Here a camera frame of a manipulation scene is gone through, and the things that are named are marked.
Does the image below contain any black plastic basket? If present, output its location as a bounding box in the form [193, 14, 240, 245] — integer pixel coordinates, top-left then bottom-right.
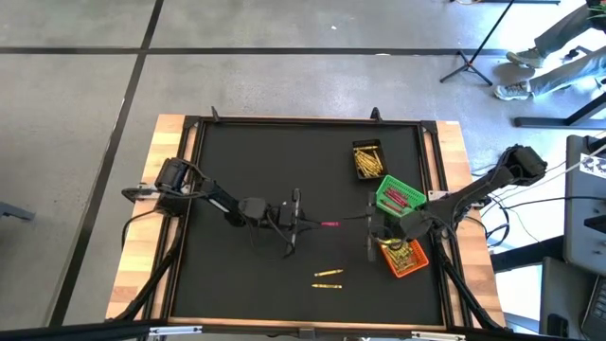
[351, 137, 390, 181]

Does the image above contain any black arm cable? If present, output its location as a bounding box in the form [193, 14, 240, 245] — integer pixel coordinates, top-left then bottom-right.
[120, 206, 162, 251]
[472, 207, 512, 251]

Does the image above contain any green plastic basket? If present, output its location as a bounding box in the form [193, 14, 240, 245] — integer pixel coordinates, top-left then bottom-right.
[375, 173, 428, 218]

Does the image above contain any orange plastic basket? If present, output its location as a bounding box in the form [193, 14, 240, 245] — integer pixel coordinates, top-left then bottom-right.
[380, 238, 430, 279]

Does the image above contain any grey office desk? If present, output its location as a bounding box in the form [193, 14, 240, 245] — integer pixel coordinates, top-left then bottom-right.
[562, 135, 606, 277]

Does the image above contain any grey chair leg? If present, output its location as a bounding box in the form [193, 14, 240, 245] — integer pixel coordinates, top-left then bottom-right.
[0, 200, 37, 223]

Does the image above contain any person's leg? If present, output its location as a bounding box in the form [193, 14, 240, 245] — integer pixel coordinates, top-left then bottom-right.
[533, 3, 598, 58]
[528, 46, 606, 96]

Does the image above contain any white cable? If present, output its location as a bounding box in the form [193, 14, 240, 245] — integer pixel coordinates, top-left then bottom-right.
[544, 141, 606, 188]

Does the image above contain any black chair caster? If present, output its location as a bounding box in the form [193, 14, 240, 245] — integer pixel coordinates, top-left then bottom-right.
[565, 45, 593, 61]

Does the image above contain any grey keyboard tray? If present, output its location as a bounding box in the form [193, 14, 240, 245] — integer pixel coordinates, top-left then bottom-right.
[539, 257, 598, 341]

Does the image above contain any person's shoe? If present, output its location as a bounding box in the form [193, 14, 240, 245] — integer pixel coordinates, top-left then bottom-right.
[505, 46, 546, 71]
[493, 81, 532, 102]

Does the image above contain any silver aluminium bracket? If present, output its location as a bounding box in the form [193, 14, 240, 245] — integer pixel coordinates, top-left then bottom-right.
[148, 325, 204, 338]
[410, 331, 466, 341]

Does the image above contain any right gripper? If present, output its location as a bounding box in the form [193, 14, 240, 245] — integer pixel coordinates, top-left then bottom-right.
[343, 191, 401, 262]

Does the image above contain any black tripod stand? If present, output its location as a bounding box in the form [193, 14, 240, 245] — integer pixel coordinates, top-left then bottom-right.
[439, 0, 517, 88]

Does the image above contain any black desk base bar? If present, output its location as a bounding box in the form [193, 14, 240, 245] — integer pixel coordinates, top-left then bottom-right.
[514, 92, 606, 131]

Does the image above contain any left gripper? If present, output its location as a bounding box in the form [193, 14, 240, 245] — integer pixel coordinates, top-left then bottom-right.
[276, 188, 324, 260]

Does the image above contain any black keyboard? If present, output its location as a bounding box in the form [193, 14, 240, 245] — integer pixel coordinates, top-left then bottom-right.
[580, 276, 606, 341]

